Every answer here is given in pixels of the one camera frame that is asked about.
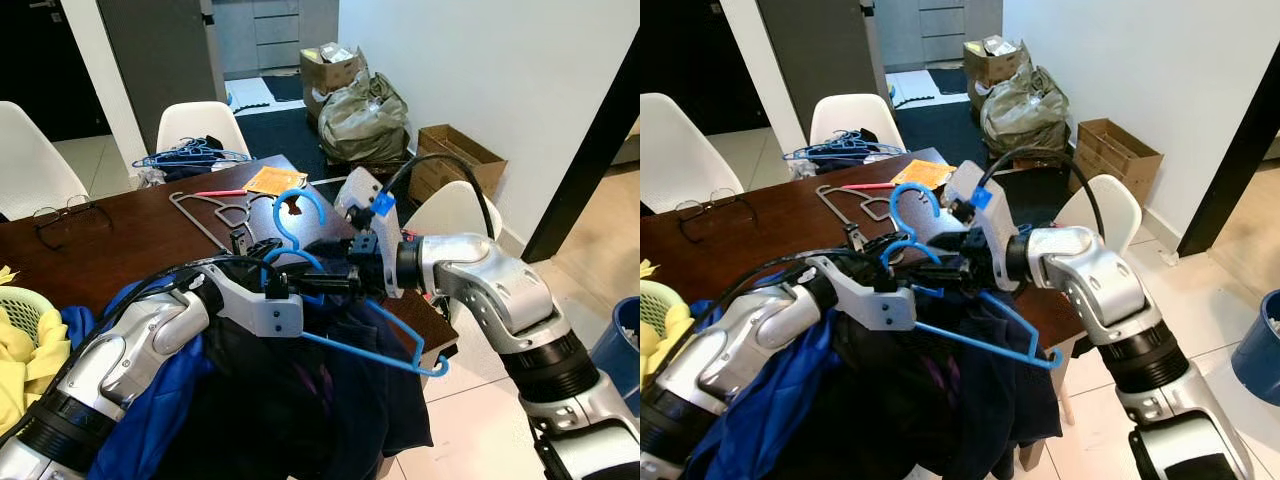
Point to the grey drawer cabinet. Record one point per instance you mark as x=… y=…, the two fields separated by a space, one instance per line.
x=940 y=25
x=275 y=30

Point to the royal blue garment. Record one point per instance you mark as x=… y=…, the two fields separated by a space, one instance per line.
x=150 y=420
x=770 y=420

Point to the blue plastic hanger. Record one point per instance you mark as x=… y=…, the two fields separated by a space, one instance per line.
x=985 y=345
x=370 y=354

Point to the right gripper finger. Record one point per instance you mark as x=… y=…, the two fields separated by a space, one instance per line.
x=265 y=246
x=880 y=243

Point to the orange packet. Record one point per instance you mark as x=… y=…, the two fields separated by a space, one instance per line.
x=925 y=173
x=275 y=180

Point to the pile of blue hangers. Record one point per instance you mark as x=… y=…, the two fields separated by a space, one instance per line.
x=190 y=155
x=845 y=150

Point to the pale green laundry basket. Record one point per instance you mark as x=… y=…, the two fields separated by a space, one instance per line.
x=670 y=298
x=25 y=300

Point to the open empty cardboard box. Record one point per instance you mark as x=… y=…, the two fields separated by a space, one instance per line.
x=460 y=160
x=1115 y=160

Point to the black garment purple print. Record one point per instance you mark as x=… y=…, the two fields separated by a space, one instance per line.
x=260 y=420
x=890 y=420

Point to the yellow shirt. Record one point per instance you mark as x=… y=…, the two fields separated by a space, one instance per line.
x=660 y=340
x=30 y=360

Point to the filled cardboard box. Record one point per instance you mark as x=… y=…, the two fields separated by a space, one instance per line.
x=995 y=65
x=330 y=70

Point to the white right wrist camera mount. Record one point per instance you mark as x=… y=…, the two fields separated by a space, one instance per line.
x=985 y=195
x=370 y=200

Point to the olive plastic bag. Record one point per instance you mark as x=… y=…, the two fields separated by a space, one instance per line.
x=365 y=125
x=1025 y=115

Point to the thin frame eyeglasses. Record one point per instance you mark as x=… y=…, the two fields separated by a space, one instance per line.
x=62 y=210
x=707 y=205

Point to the blue plastic bucket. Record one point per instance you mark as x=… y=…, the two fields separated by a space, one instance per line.
x=1258 y=350
x=615 y=350

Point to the red pen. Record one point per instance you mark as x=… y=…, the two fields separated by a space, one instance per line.
x=220 y=192
x=868 y=186

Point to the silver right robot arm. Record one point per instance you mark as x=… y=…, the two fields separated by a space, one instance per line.
x=1100 y=280
x=490 y=290

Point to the grey metal hanger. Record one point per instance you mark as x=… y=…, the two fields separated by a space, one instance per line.
x=200 y=223
x=836 y=210

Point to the white plastic chair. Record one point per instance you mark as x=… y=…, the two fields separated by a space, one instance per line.
x=200 y=120
x=450 y=210
x=855 y=112
x=675 y=150
x=30 y=160
x=1120 y=200

